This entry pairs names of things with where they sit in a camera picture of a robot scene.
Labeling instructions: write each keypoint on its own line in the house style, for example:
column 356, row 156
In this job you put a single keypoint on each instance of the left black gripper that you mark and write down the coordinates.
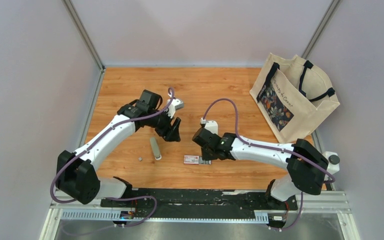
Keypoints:
column 172, row 135

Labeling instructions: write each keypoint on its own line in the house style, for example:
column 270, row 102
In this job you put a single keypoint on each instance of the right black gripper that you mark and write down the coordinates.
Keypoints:
column 206, row 157

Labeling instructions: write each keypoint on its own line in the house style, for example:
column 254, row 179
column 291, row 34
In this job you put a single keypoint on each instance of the red white staple box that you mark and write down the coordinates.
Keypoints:
column 195, row 160

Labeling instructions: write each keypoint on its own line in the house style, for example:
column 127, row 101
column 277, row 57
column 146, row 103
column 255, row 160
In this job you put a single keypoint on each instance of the grey-green stapler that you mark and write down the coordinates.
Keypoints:
column 155, row 149

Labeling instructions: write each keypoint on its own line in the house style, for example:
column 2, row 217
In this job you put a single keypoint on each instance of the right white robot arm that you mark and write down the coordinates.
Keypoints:
column 306, row 167

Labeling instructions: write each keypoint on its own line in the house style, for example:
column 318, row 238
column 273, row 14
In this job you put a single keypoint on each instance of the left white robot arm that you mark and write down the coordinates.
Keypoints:
column 76, row 172

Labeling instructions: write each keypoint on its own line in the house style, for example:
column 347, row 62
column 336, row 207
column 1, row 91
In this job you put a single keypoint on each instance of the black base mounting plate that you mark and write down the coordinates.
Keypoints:
column 204, row 205

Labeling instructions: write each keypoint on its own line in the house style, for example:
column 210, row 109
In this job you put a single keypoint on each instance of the cream floral tote bag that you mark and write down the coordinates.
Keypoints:
column 294, row 96

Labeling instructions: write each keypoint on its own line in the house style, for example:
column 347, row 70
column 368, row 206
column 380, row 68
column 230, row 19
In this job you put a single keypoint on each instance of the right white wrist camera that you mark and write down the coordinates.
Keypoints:
column 209, row 125

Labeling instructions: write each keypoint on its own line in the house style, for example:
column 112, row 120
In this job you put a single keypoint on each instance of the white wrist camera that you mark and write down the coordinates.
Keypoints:
column 176, row 104
column 209, row 125

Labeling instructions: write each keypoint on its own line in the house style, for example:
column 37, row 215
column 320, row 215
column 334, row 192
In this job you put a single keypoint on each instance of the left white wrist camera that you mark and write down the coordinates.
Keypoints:
column 176, row 104

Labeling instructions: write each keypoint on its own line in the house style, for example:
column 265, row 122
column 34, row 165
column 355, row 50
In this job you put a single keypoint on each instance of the aluminium frame rail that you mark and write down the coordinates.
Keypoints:
column 328, row 202

